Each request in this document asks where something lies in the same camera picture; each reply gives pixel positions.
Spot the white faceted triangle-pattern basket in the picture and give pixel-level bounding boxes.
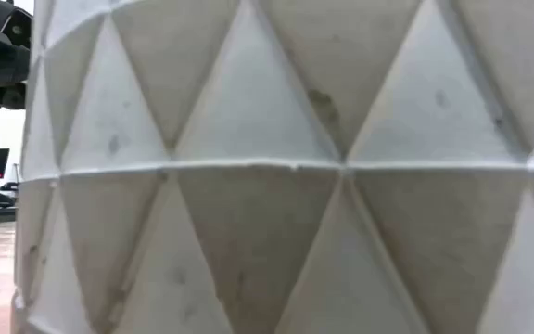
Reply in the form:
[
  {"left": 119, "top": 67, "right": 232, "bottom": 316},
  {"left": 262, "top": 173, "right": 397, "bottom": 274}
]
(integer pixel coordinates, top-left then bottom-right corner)
[{"left": 10, "top": 0, "right": 534, "bottom": 334}]

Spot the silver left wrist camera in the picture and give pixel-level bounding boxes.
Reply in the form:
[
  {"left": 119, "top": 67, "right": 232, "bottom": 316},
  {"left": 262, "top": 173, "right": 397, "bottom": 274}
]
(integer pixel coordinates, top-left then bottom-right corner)
[{"left": 2, "top": 6, "right": 33, "bottom": 47}]

